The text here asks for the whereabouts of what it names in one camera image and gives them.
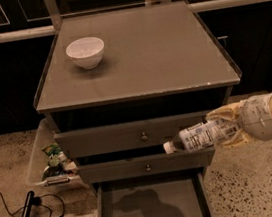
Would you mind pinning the brass top drawer knob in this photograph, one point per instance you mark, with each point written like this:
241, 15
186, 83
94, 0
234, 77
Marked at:
144, 137

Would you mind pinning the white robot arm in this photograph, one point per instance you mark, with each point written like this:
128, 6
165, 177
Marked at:
254, 116

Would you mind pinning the middle grey drawer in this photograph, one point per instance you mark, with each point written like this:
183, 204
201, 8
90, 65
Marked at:
135, 167

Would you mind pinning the clear plastic storage bin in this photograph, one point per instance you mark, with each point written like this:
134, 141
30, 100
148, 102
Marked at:
38, 163

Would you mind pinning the white ceramic bowl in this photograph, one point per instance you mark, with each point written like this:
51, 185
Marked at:
86, 53

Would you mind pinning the top grey drawer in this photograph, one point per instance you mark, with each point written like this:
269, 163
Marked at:
126, 136

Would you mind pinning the brass middle drawer knob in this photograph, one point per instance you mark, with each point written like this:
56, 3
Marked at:
148, 168

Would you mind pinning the brass drawer knob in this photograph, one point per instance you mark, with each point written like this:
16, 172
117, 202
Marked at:
148, 168
144, 137

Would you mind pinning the green snack packet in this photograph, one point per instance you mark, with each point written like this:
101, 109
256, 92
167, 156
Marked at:
52, 149

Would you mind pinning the grey drawer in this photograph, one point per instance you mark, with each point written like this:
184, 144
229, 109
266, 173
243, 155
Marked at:
126, 136
135, 167
173, 194

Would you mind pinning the clear plastic bottle blue label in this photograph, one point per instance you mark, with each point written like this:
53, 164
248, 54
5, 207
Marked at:
202, 135

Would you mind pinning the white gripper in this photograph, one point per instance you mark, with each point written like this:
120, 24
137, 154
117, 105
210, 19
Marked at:
256, 118

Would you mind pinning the bottom grey drawer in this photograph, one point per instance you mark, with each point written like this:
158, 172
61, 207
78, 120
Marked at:
173, 194

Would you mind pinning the grey drawer cabinet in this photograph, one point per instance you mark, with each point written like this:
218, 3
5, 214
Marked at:
159, 62

